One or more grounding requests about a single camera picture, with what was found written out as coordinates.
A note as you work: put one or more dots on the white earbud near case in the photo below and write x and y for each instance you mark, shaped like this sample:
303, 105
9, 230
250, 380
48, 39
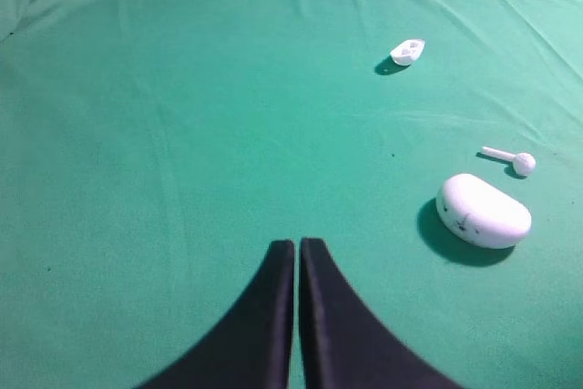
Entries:
522, 163

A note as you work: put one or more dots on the white case lid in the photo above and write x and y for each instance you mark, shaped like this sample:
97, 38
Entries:
407, 52

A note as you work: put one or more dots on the green table cloth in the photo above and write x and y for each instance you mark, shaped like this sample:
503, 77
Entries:
152, 149

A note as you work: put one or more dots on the white earbud charging case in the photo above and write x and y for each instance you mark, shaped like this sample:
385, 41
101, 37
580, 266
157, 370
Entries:
480, 214

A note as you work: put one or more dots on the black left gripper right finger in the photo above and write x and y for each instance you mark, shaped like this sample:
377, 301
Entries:
343, 344

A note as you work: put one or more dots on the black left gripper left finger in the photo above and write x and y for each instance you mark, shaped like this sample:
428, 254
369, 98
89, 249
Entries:
251, 345

